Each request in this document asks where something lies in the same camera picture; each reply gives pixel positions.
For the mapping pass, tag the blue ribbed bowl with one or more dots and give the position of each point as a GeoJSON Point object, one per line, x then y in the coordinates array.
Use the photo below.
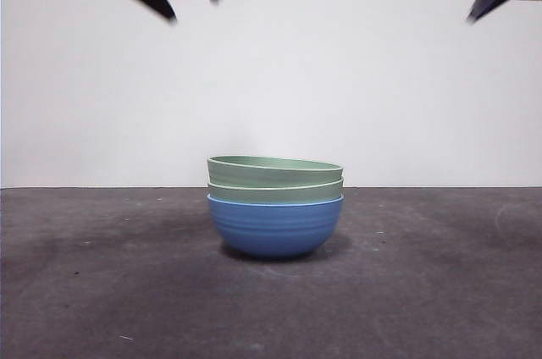
{"type": "Point", "coordinates": [275, 230]}

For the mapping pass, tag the green ribbed bowl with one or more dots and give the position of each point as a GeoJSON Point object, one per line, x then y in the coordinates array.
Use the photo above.
{"type": "Point", "coordinates": [271, 170]}
{"type": "Point", "coordinates": [271, 197]}

